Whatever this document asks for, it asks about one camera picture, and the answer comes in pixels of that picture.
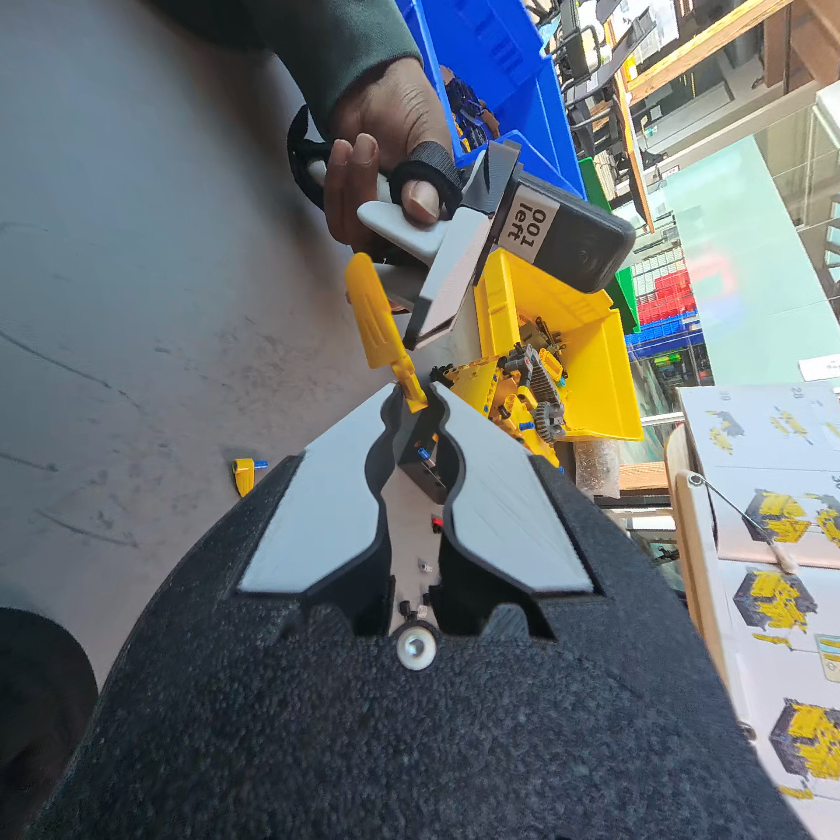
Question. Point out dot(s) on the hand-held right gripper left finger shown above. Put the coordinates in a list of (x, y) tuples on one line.
[(315, 525)]

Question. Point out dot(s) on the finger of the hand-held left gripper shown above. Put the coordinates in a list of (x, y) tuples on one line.
[(453, 275), (403, 282)]

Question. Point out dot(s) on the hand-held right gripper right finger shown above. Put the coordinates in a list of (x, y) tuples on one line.
[(512, 525)]

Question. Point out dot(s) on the yellow thin lego liftarm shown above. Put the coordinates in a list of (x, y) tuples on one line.
[(374, 308)]

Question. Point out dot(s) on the yellow pointed lego tooth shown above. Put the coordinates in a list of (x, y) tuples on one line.
[(243, 476)]

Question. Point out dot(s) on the yellow black lego model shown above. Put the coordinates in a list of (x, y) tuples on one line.
[(485, 387)]

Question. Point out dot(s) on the person's left forearm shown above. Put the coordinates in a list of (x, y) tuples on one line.
[(315, 39)]

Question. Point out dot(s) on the heap of mixed lego beams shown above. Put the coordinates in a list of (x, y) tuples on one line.
[(541, 334)]

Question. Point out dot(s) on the dark blue lego assembly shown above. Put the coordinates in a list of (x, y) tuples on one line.
[(466, 98)]

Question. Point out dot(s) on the lego instruction booklet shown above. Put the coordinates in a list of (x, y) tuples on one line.
[(774, 426)]

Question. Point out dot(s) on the person's left hand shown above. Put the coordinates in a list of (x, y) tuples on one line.
[(387, 111)]

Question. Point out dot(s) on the green plastic storage bin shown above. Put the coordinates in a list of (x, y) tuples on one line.
[(594, 190)]

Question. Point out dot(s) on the stack of coloured storage bins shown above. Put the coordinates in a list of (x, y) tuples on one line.
[(669, 295)]

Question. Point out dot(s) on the grey bubble wrap sheet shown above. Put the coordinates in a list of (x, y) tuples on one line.
[(597, 469)]

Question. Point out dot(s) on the yellow plastic storage bin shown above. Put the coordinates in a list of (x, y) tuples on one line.
[(610, 367)]

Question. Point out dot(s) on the white wooden book stand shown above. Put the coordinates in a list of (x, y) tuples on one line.
[(682, 558)]

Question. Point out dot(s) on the blue plastic storage bin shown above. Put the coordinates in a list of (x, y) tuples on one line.
[(499, 52)]

